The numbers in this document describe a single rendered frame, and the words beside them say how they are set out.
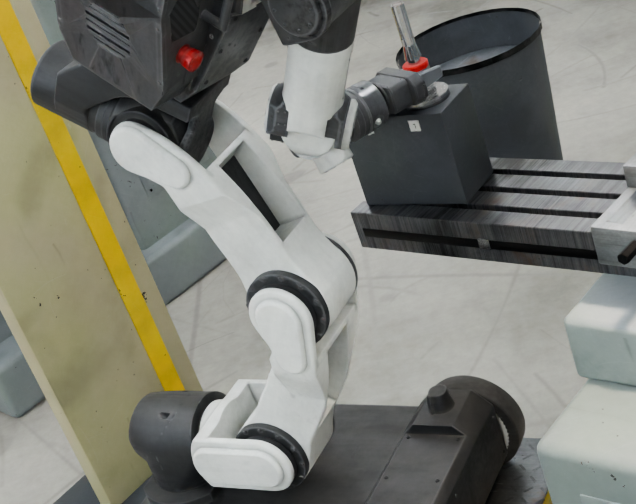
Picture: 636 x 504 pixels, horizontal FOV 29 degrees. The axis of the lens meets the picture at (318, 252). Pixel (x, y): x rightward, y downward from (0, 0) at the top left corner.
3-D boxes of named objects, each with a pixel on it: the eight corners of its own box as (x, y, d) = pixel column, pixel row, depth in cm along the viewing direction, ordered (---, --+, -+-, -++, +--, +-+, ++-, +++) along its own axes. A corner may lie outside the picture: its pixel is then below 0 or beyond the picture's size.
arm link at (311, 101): (341, 178, 180) (362, 62, 164) (256, 160, 181) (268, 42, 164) (354, 127, 188) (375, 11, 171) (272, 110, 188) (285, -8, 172)
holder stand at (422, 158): (467, 204, 221) (438, 106, 212) (366, 205, 233) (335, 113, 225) (494, 171, 229) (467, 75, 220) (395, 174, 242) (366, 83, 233)
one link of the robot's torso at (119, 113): (93, 156, 192) (102, 96, 184) (138, 117, 202) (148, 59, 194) (164, 192, 190) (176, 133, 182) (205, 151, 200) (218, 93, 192)
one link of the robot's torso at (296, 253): (281, 368, 198) (86, 152, 189) (325, 306, 211) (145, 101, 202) (342, 334, 188) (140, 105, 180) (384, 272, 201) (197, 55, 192)
